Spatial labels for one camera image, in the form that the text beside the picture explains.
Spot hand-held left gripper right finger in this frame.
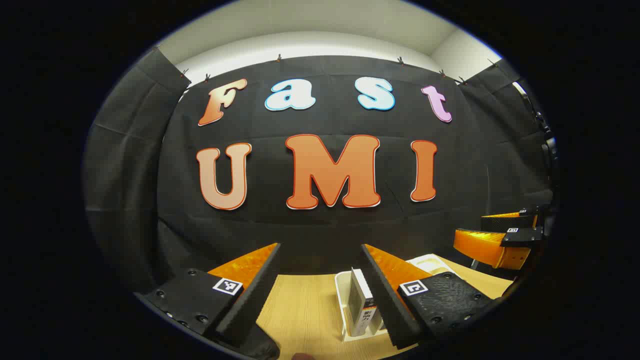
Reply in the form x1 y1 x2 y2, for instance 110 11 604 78
360 243 501 351

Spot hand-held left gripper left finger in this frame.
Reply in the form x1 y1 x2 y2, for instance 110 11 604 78
135 242 282 360

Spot white portrait cover book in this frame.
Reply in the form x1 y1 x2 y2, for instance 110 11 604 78
348 268 383 337

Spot white bookshelf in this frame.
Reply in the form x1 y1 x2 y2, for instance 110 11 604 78
334 254 451 343

